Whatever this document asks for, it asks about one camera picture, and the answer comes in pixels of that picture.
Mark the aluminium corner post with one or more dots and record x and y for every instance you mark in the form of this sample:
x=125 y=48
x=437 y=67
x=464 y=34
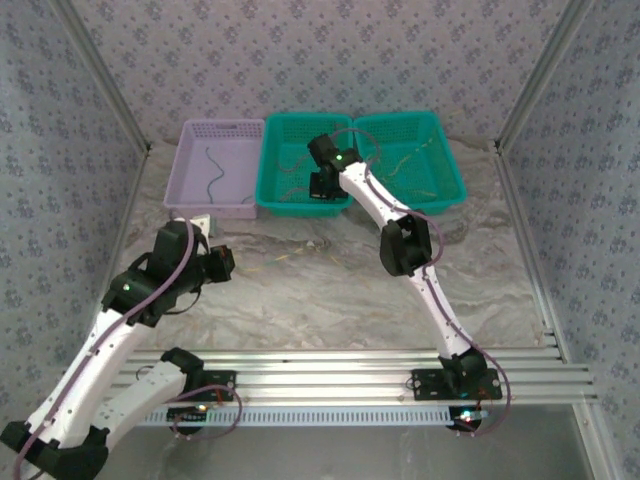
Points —
x=100 y=75
x=547 y=75

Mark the black controller board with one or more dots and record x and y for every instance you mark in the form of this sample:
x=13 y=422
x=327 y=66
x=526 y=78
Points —
x=467 y=415
x=187 y=414

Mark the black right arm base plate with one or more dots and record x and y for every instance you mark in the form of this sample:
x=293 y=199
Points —
x=430 y=387

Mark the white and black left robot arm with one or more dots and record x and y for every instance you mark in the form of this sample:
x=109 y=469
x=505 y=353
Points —
x=80 y=380

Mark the teal plastic basket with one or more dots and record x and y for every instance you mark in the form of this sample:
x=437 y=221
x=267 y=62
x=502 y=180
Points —
x=440 y=170
x=285 y=140

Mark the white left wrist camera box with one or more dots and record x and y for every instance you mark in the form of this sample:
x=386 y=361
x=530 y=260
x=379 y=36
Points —
x=205 y=223

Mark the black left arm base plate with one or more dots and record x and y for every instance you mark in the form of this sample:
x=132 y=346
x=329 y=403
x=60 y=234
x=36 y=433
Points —
x=222 y=387

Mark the purple plastic basket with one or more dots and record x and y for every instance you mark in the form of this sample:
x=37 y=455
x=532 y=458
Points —
x=235 y=165

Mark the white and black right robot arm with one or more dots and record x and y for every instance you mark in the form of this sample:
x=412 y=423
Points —
x=435 y=300

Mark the aluminium front rail frame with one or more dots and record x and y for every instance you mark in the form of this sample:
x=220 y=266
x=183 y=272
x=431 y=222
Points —
x=325 y=382

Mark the aluminium table side rail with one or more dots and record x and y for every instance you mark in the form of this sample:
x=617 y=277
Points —
x=127 y=225
x=524 y=225

